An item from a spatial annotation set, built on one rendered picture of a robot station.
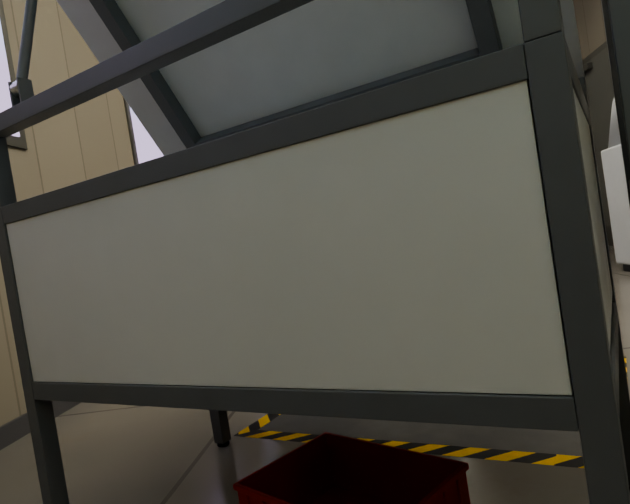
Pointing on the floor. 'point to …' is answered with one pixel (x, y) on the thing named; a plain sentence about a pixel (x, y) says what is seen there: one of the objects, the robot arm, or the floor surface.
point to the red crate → (355, 476)
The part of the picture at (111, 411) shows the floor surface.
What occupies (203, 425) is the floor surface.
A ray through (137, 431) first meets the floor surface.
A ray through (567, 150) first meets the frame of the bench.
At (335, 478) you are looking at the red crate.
